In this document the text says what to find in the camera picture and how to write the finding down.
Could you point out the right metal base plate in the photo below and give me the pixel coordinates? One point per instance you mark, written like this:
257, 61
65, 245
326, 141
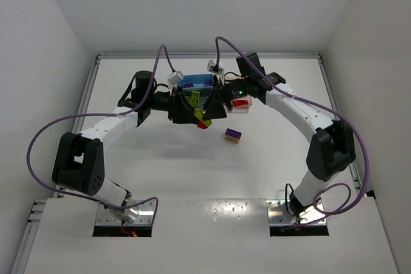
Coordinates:
279, 217

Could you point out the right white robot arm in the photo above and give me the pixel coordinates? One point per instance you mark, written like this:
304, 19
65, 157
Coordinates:
331, 141

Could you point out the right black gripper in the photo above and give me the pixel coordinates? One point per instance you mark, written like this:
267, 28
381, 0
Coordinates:
223, 101

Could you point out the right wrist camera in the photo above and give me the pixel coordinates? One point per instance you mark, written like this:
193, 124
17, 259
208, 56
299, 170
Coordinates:
214, 68

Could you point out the clear container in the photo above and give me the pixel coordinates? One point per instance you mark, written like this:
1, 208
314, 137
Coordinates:
239, 111

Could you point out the red curved lego brick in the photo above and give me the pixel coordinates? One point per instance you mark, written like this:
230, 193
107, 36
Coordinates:
240, 104

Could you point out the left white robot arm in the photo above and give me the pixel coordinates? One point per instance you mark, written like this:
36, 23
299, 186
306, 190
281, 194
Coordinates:
80, 165

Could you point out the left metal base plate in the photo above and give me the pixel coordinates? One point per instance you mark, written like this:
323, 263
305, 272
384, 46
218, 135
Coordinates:
139, 216

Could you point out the purple flower lego brick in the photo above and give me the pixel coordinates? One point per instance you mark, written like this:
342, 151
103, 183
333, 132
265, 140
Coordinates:
187, 85

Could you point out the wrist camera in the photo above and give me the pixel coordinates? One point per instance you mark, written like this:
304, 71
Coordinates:
214, 68
174, 78

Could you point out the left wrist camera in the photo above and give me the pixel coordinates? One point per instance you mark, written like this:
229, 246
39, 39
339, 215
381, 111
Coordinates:
174, 78

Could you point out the red green striped lego stack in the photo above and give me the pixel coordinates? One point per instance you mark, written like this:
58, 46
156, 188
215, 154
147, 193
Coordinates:
202, 123

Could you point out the purple yellow lego stack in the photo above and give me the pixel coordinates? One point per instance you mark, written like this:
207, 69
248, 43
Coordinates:
232, 135

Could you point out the green lego brick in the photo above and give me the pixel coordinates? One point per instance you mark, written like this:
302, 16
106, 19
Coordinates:
195, 98

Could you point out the blue container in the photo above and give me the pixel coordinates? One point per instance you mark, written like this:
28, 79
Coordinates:
197, 79

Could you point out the metal base plate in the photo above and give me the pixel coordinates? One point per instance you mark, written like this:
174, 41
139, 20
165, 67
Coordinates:
139, 216
279, 217

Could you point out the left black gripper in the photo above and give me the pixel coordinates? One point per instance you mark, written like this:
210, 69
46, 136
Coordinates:
175, 107

